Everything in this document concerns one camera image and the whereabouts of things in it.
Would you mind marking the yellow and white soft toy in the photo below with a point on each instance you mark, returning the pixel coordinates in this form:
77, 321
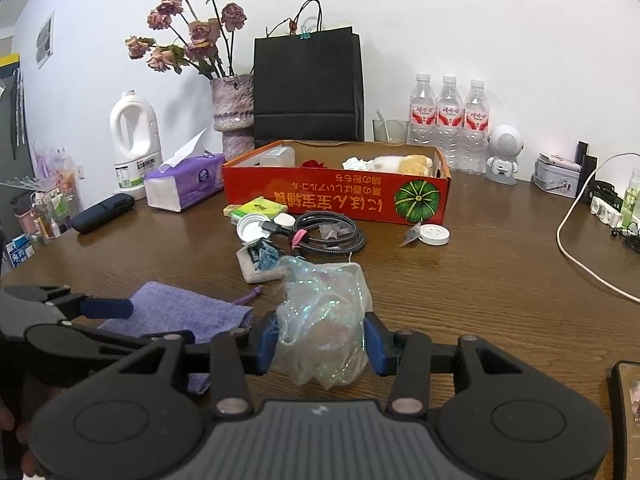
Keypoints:
405, 164

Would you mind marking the small pink case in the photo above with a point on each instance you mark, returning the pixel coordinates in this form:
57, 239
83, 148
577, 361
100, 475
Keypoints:
560, 164

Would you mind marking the white detergent jug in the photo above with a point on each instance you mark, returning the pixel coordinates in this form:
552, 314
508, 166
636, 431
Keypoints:
135, 160

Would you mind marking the glass cup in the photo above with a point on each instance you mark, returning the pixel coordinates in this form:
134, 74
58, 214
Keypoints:
395, 132

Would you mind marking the wall picture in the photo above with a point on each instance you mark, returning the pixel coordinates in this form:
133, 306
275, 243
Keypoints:
45, 40

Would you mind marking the black smartphone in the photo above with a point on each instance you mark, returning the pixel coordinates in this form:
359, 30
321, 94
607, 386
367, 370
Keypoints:
627, 410

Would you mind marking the green spray bottle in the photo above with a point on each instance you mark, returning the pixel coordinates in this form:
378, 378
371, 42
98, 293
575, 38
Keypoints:
631, 205

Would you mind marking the purple textured vase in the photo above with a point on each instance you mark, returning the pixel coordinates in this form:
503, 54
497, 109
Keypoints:
232, 105

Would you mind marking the purple tissue pack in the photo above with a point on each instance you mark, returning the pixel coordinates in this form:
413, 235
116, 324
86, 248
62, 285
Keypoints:
185, 185

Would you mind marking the grey tin box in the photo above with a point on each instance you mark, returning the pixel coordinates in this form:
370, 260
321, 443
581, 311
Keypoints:
555, 182

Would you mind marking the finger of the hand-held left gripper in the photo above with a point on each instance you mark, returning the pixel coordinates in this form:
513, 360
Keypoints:
100, 344
107, 308

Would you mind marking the spoon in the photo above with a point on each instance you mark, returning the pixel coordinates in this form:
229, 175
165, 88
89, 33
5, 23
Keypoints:
382, 122

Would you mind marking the clear water bottle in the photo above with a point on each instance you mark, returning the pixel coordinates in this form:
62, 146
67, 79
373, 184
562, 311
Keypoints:
422, 110
450, 120
476, 125

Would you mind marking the crumpled white tissue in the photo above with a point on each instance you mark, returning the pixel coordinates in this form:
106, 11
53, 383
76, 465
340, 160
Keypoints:
357, 164

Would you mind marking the small yellow box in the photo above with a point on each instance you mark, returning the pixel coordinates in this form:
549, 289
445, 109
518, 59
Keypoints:
230, 210

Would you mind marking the black paper bag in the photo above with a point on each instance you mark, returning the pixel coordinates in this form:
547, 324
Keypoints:
307, 85

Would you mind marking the small green box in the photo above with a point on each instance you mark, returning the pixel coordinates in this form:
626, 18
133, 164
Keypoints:
256, 207

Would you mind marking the person's left hand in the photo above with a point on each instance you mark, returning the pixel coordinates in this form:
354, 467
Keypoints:
11, 422

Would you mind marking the dark panel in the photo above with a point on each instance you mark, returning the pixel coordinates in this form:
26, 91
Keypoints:
6, 120

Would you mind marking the iridescent clear plastic bag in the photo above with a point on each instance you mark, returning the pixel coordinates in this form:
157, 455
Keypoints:
320, 330

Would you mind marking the small clear packet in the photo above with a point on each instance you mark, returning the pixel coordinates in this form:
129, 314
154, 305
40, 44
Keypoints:
412, 234

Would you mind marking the white plastic container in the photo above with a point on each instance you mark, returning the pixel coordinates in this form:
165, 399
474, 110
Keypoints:
277, 157

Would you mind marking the white round lid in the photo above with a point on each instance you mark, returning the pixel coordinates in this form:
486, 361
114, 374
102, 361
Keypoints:
250, 227

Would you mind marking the tall black box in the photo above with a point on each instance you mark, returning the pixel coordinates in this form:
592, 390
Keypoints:
587, 175

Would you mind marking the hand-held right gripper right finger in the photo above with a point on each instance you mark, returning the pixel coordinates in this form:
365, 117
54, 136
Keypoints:
377, 345

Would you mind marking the black adapter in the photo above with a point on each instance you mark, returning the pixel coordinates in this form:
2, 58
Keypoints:
606, 189

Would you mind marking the dried pink roses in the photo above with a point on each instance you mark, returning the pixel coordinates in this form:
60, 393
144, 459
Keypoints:
202, 32

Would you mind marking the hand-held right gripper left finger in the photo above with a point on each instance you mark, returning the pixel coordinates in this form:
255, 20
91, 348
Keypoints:
267, 342

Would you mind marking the dark blue case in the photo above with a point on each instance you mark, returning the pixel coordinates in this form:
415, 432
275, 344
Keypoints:
102, 212

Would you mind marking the red cardboard box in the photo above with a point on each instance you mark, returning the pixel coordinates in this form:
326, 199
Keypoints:
325, 200

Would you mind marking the white robot speaker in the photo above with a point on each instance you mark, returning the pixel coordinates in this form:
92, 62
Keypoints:
505, 142

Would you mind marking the white round disc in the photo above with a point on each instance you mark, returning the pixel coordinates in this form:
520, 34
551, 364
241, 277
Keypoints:
435, 234

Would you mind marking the white charger plug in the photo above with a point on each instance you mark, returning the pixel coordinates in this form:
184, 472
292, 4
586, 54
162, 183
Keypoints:
286, 221

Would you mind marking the small beige pouch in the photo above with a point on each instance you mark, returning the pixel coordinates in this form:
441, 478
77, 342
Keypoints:
252, 267

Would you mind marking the purple cloth pouch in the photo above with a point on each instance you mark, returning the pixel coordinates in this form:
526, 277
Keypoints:
170, 310

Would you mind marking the white power strip with chargers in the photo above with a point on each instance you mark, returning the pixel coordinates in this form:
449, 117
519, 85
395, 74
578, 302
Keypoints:
575, 255

